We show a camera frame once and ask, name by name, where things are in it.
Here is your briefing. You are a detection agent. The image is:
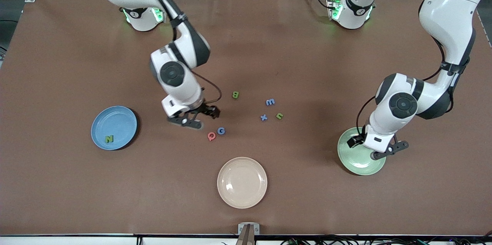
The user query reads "silver base connector box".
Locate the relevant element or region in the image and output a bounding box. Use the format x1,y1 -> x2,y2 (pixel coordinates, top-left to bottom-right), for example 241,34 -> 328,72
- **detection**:
326,0 -> 343,21

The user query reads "brown table mat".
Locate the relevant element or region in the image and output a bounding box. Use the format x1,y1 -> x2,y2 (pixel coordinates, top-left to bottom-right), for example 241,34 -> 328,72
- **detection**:
0,0 -> 492,236

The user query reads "beige plate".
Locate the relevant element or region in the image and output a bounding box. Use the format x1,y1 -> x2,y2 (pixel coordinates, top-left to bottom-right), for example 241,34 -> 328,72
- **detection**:
217,157 -> 268,209

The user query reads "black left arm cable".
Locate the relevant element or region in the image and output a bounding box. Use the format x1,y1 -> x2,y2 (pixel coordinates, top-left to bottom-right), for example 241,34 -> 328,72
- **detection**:
356,36 -> 448,138

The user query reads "grey metal bracket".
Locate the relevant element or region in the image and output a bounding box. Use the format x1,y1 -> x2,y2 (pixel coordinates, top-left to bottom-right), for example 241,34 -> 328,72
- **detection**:
238,223 -> 260,245

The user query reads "green plate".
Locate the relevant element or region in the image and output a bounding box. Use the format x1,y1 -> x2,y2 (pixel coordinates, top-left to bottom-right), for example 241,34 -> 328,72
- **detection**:
337,127 -> 387,176

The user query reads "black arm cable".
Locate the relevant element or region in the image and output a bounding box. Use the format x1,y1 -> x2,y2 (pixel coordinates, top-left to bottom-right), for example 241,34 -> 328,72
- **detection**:
356,36 -> 448,138
136,0 -> 223,114

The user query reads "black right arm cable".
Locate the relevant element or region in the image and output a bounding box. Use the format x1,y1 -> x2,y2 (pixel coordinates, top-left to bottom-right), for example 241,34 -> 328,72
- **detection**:
136,0 -> 223,114

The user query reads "blue plate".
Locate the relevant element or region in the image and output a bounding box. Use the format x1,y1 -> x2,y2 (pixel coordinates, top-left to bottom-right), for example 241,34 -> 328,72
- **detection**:
91,106 -> 138,151

